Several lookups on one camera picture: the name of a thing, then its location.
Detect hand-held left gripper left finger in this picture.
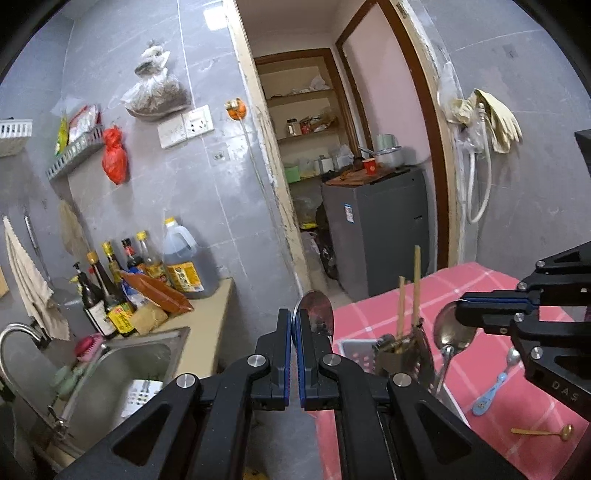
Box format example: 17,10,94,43
55,309,293,480

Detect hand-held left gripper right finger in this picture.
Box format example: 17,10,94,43
297,307,527,480

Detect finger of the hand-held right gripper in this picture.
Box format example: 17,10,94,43
454,305,591,408
461,244,591,306

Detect oval steel spoon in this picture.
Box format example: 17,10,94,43
433,299,476,400

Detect large round steel spoon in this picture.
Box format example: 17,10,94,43
298,289,335,346

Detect white perforated utensil holder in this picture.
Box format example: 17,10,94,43
338,338,470,428

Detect bamboo chopstick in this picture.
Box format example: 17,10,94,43
396,275,407,341
413,245,422,326

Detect yellow rubber gloves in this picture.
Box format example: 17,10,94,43
445,88,523,156

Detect pink checked tablecloth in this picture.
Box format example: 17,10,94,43
316,261,591,480

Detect gold spoon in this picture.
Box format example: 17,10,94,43
510,424,574,442

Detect stainless steel sink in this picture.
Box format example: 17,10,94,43
46,325,191,462

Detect grey washing machine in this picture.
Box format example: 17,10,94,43
320,167,431,299

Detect tan food bag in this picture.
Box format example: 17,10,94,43
133,304,169,336

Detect orange-red food packet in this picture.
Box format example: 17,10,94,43
119,270,195,318

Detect large oil jug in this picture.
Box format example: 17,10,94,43
163,216,206,298

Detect white plastic basket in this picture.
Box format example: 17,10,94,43
120,379,164,419

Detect translucent plastic bag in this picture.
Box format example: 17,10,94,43
294,196,325,232

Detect yellow-capped sauce bottle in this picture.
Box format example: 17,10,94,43
136,230,170,283

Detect gold-capped yellow-label bottle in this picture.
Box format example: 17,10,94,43
87,251,137,336

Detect metal pot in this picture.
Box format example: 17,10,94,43
371,133,403,169

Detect wooden cutting board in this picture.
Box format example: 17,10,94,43
325,168,399,186

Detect black-capped red-label bottle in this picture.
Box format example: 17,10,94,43
120,238,144,271

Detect pink scrub brush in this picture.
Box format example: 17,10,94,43
75,334,105,366

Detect slim dark sauce bottle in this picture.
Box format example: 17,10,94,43
102,242,124,278

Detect green scrub sponge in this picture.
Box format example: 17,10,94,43
50,359,94,398

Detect beige dish towel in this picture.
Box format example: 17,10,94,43
2,215,71,343

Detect wooden shelf unit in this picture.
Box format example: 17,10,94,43
253,48,352,186

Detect steel faucet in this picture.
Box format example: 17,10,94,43
0,322,71,445

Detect red plastic bag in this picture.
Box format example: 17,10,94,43
101,127,129,186

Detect hanging steel utensil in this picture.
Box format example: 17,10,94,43
23,209,52,283

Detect large clear bag dried goods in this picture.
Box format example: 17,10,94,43
120,73,193,122

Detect red and white packet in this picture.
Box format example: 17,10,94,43
68,104,101,142

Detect yellow packet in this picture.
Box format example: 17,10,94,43
55,115,70,156

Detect blue-handled small spoon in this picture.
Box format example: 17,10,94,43
470,347,523,415

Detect white hose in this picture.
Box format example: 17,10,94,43
463,105,493,225

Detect thin wall cable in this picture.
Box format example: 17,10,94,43
239,117,279,197

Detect white wall switch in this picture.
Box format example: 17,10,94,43
157,118,188,149

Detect white wall socket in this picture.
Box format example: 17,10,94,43
183,104,214,137

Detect orange wall hook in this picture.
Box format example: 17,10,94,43
224,97,247,122

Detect grey wall rack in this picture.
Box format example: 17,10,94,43
45,126,105,182

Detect white wall rack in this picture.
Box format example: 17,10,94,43
0,119,34,158

